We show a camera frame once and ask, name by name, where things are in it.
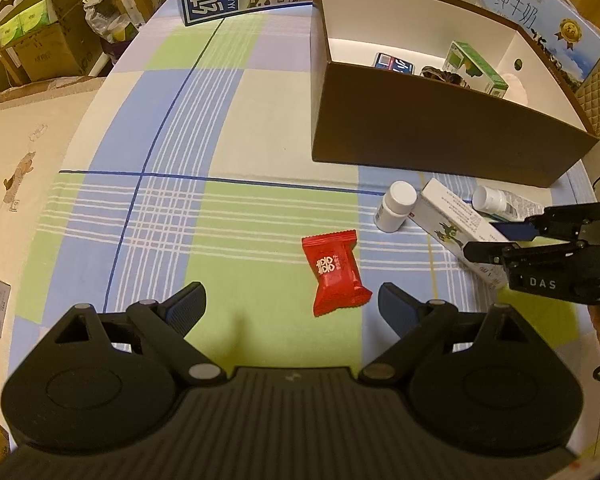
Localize dark brown fuzzy object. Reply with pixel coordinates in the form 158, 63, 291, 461
420, 64, 469, 89

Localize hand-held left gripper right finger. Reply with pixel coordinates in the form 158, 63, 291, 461
357, 282, 545, 385

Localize cream embroidered sheet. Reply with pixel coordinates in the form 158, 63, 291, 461
0, 77, 108, 361

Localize brown cardboard box white inside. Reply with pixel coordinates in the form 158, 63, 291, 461
310, 0, 600, 189

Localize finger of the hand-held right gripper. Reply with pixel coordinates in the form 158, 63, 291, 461
462, 240, 587, 266
492, 202, 600, 242

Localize green medicine box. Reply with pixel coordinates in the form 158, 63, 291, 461
445, 40, 510, 99

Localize red candy packet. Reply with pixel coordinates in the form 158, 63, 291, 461
301, 229, 373, 318

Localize blue foil packet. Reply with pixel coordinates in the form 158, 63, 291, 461
374, 51, 415, 75

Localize white printed tube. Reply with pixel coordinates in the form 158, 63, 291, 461
471, 185, 546, 224

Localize green tissue pack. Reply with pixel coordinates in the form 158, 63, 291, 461
0, 0, 51, 46

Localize small white pill bottle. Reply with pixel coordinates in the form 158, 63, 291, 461
374, 181, 417, 233

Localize light blue milk carton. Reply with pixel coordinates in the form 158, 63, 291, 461
477, 0, 600, 94

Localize checked blue green sheet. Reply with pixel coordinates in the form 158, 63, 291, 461
10, 0, 600, 461

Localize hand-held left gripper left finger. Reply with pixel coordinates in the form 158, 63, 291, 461
39, 281, 227, 387

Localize clear plastic bag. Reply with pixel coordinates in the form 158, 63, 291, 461
82, 0, 142, 44

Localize long white medicine box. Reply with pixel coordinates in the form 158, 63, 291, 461
414, 177, 514, 291

